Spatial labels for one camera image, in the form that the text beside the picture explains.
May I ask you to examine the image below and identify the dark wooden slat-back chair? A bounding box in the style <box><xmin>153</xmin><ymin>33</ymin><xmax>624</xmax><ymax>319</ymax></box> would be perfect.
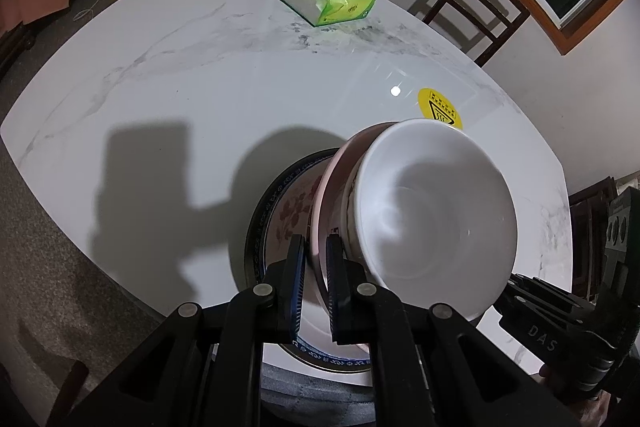
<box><xmin>407</xmin><ymin>0</ymin><xmax>531</xmax><ymax>68</ymax></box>

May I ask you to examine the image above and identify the large blue patterned plate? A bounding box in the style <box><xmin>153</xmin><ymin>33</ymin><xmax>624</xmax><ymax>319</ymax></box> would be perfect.
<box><xmin>243</xmin><ymin>147</ymin><xmax>376</xmax><ymax>374</ymax></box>

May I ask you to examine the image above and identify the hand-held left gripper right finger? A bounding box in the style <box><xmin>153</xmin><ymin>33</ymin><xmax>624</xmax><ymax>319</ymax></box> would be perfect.
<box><xmin>326</xmin><ymin>234</ymin><xmax>576</xmax><ymax>427</ymax></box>

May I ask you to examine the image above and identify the ribbed white pink bowl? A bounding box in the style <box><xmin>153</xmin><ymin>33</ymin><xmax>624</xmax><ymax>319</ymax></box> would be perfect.
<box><xmin>352</xmin><ymin>118</ymin><xmax>518</xmax><ymax>323</ymax></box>

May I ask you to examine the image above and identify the white pink-flower plate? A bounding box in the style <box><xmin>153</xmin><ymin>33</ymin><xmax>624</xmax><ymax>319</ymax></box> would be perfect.
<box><xmin>259</xmin><ymin>171</ymin><xmax>373</xmax><ymax>364</ymax></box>

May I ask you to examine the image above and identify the large pink bowl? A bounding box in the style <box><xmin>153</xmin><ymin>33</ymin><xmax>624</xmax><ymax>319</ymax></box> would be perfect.
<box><xmin>306</xmin><ymin>121</ymin><xmax>416</xmax><ymax>353</ymax></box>

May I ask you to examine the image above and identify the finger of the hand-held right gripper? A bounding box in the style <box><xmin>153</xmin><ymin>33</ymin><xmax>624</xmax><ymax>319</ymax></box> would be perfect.
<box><xmin>504</xmin><ymin>274</ymin><xmax>587</xmax><ymax>317</ymax></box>

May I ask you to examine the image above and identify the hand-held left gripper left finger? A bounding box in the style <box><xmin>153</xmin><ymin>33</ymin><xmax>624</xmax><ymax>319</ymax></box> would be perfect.
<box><xmin>65</xmin><ymin>234</ymin><xmax>307</xmax><ymax>427</ymax></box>

